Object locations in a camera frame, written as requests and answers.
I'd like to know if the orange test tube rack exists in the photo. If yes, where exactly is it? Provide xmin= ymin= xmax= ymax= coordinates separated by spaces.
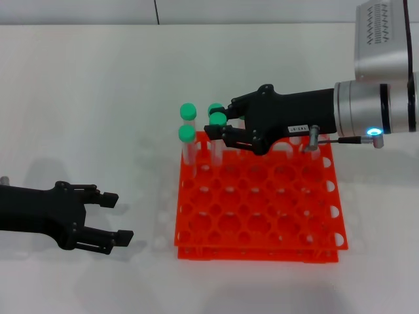
xmin=173 ymin=129 xmax=349 ymax=264

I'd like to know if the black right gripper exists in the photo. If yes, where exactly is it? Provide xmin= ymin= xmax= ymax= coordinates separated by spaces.
xmin=204 ymin=84 xmax=338 ymax=156

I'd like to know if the right arm cable with plugs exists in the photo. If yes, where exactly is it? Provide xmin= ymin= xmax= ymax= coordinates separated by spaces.
xmin=301 ymin=124 xmax=384 ymax=154

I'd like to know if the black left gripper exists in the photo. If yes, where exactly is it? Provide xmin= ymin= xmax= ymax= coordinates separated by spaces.
xmin=0 ymin=181 xmax=135 ymax=256

